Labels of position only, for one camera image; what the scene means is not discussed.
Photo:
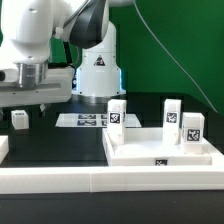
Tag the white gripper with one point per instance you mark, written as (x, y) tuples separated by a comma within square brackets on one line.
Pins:
[(57, 87)]

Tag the white U-shaped obstacle fence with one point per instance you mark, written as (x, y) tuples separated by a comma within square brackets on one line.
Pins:
[(115, 178)]

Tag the white sheet with tag markers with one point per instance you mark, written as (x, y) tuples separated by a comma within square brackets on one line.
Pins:
[(81, 120)]

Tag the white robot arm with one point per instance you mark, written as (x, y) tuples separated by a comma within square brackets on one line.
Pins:
[(27, 27)]

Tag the white square table top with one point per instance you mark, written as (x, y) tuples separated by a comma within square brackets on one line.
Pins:
[(144, 147)]

